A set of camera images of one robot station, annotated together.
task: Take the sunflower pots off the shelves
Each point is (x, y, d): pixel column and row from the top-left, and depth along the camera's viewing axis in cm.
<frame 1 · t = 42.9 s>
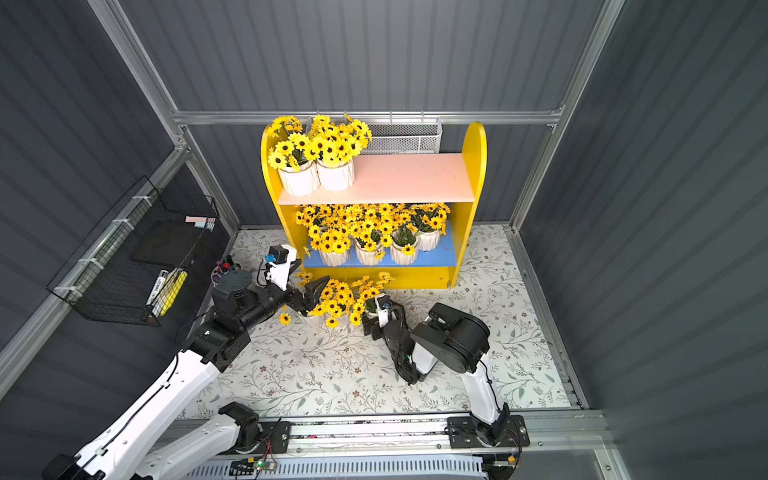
left hand: (309, 269, 69), fingers open
right hand: (378, 306, 92), fingers open
yellow wooden shelf unit: (442, 202, 86), point 32 cm above the table
sunflower pot top middle: (369, 290, 88), point 14 cm above the table
sunflower pot top far right: (336, 300, 82), point 17 cm above the table
sunflower pot bottom far left: (328, 229, 84), point 28 cm above the table
sunflower pot bottom left: (369, 227, 83), point 29 cm above the table
sunflower pot bottom: (404, 242, 88), point 22 cm above the table

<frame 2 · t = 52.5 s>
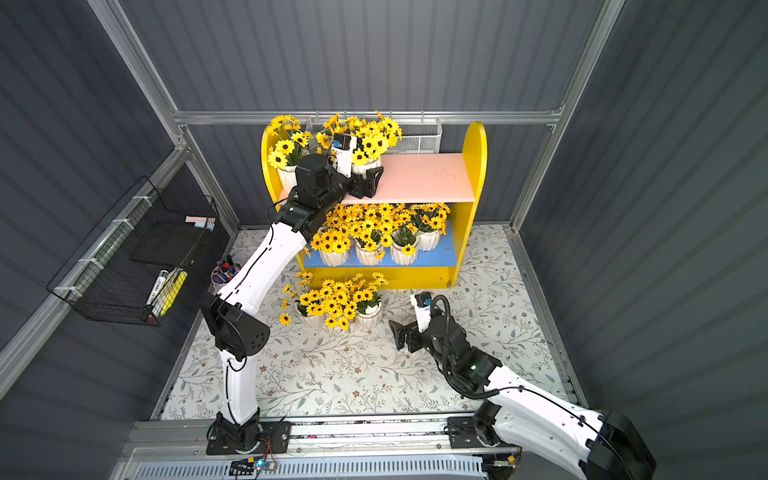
left hand: (364, 160, 74), fingers open
right hand: (408, 316, 78), fingers open
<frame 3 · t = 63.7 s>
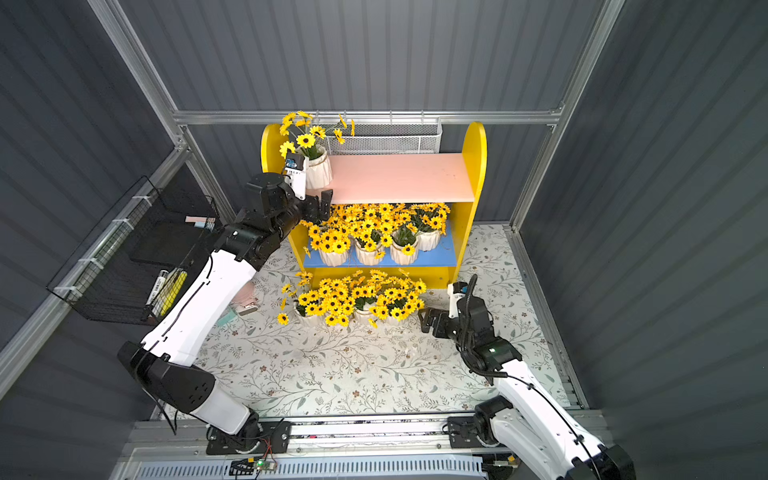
left hand: (306, 184, 70), fingers open
right hand: (436, 313, 81), fingers open
sunflower pot top left: (398, 297, 86), point 14 cm above the table
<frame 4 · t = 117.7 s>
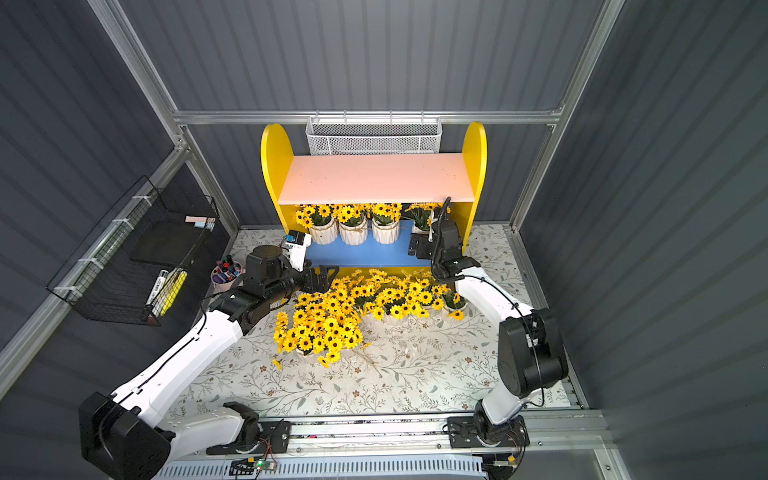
left hand: (321, 264, 76), fingers open
right hand: (429, 235, 89), fingers open
sunflower pot bottom far left: (300, 334, 77), point 16 cm above the table
sunflower pot back row left: (321, 221, 95), point 22 cm above the table
sunflower pot back row middle: (352, 225, 93), point 22 cm above the table
sunflower pot back row right: (386, 223, 93), point 22 cm above the table
sunflower pot top far left: (453, 302, 86), point 12 cm above the table
